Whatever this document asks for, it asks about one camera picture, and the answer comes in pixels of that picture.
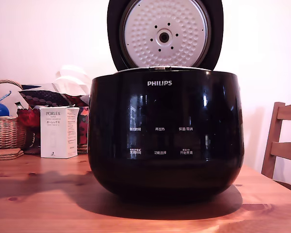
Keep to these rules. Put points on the black rice cooker lid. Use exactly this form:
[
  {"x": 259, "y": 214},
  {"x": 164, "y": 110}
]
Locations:
[{"x": 165, "y": 19}]

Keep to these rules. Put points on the black Philips rice cooker body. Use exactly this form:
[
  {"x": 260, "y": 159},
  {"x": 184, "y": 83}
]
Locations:
[{"x": 165, "y": 170}]

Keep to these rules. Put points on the red floral patterned box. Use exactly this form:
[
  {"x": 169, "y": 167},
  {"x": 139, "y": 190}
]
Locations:
[{"x": 83, "y": 121}]

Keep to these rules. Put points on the white Porlex carton box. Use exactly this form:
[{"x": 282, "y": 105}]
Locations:
[{"x": 53, "y": 136}]

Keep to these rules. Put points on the dark dotted patterned cloth bag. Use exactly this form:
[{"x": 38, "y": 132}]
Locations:
[{"x": 43, "y": 95}]

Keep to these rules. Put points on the red crochet cloth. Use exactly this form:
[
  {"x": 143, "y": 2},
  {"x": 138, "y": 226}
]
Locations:
[{"x": 26, "y": 119}]

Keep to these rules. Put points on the wooden chair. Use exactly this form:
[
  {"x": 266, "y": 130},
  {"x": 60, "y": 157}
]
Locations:
[{"x": 271, "y": 136}]

